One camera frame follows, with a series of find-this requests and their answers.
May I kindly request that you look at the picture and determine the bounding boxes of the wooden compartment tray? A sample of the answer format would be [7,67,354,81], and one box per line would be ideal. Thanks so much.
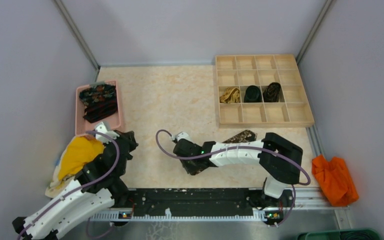
[214,54,315,128]

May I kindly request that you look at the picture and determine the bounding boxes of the rolled brown patterned tie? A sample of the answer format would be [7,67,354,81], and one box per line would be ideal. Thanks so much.
[262,82,281,103]

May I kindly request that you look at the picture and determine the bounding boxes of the yellow cloth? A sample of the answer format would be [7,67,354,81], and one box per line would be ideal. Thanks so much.
[56,136,104,181]

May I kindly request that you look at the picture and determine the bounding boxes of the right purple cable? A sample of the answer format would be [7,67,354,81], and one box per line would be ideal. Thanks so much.
[155,129,311,228]

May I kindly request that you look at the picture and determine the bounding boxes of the white patterned cloth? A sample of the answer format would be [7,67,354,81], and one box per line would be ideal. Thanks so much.
[44,159,74,199]

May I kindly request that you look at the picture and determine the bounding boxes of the dark ties in basket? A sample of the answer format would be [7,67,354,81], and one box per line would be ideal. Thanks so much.
[78,83,118,123]

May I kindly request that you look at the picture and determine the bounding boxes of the brown floral patterned tie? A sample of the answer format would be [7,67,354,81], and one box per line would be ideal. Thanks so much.
[181,129,257,176]

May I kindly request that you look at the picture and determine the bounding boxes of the green bin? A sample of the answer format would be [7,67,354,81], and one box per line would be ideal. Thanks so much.
[296,228,383,240]

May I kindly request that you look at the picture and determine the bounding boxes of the rolled dark green tie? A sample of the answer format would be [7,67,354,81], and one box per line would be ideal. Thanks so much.
[243,85,263,103]

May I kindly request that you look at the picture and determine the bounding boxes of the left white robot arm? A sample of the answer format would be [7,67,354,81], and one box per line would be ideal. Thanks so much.
[12,122,139,240]

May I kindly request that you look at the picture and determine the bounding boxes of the orange cloth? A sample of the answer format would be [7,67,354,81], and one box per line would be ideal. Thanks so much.
[311,155,360,207]

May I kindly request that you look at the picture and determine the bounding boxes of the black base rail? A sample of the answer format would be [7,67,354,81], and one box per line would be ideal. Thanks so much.
[114,188,293,217]

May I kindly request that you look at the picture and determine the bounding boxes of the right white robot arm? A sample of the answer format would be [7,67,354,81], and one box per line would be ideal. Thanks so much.
[171,132,303,206]

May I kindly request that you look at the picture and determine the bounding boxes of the pink plastic basket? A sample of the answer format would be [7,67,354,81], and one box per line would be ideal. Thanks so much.
[75,80,125,136]

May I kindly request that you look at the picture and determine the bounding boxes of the rolled yellow tie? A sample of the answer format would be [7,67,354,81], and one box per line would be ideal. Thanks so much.
[219,87,241,104]

